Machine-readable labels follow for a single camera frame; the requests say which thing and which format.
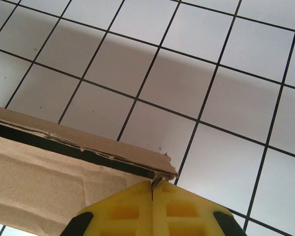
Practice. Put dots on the brown cardboard paper box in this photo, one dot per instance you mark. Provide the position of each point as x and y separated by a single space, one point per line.
39 177

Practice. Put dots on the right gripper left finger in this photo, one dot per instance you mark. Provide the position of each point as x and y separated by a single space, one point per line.
127 221

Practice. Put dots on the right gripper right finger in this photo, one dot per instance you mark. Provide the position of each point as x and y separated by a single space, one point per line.
182 221

